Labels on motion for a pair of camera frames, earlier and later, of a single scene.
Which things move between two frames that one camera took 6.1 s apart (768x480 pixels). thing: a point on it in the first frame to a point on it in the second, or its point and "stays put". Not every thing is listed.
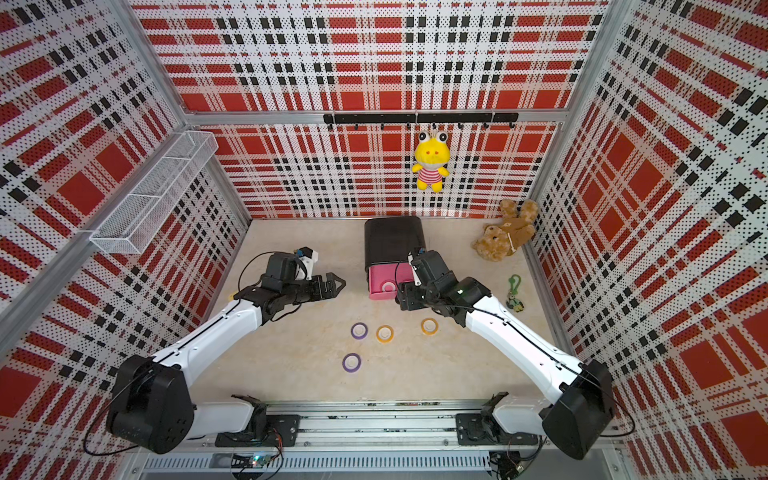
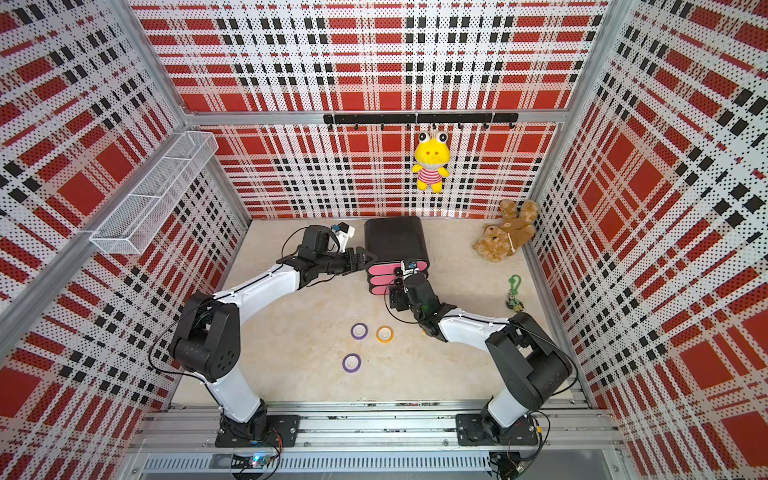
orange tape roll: x=391 y=337 stays put
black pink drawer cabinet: x=388 y=241 stays put
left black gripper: x=330 y=293 to x=360 y=262
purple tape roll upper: x=359 y=330 stays put
